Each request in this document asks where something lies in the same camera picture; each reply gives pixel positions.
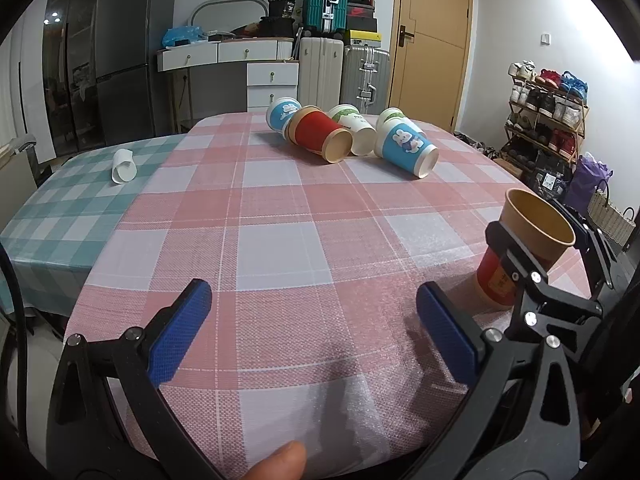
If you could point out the wooden door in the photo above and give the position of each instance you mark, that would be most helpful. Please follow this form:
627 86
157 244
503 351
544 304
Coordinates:
430 53

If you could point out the blue plastic bag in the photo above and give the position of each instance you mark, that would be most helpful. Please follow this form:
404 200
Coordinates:
183 35

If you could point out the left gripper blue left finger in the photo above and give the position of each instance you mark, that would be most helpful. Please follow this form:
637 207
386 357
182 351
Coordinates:
171 332

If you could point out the green white cup right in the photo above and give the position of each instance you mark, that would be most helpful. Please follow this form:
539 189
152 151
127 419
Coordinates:
394 118

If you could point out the white desk with drawers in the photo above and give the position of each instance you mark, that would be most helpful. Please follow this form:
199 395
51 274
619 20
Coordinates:
210 78

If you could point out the purple bag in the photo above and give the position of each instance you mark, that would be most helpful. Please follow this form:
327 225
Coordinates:
587 176

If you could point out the black bag on desk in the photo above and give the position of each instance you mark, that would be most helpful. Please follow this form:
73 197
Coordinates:
279 21

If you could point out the shoe rack with shoes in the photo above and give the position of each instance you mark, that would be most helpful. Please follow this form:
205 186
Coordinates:
547 112

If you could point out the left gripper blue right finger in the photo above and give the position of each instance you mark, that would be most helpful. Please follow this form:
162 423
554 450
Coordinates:
455 334

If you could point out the green plaid tablecloth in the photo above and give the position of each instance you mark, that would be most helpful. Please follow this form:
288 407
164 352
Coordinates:
55 238

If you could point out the green white cup middle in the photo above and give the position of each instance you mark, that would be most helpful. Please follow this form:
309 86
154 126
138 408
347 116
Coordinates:
363 133

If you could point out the red kraft paper cup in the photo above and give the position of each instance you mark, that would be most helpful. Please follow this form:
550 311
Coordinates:
542 230

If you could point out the pink plaid tablecloth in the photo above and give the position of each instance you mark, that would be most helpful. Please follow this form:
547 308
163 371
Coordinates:
312 334

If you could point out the blue white cup rear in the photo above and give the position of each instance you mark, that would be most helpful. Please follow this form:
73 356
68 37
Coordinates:
280 112

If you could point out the red paper cup lying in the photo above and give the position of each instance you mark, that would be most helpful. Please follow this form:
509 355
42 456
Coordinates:
313 130

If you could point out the woven basket bag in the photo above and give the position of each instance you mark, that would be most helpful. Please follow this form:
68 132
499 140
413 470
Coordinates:
617 225

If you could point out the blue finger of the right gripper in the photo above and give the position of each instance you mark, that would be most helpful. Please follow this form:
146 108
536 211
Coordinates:
513 256
597 255

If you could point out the stacked shoe boxes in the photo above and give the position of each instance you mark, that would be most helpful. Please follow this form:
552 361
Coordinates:
362 24

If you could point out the blue rabbit paper cup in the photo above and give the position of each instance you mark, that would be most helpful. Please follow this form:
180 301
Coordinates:
406 146

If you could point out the person's left hand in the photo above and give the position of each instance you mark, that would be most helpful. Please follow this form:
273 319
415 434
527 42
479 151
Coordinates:
287 463

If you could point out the silver suitcase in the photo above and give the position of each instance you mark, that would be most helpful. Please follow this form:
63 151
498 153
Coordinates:
365 79

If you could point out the black glass wardrobe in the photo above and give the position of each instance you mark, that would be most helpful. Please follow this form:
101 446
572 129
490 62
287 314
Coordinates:
69 76

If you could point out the green white cup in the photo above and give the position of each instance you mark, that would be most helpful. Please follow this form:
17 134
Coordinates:
394 118
363 133

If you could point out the beige suitcase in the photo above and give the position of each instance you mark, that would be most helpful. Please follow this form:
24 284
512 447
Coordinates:
320 72

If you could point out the dark grey refrigerator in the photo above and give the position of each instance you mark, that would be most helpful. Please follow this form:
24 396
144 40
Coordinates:
133 93

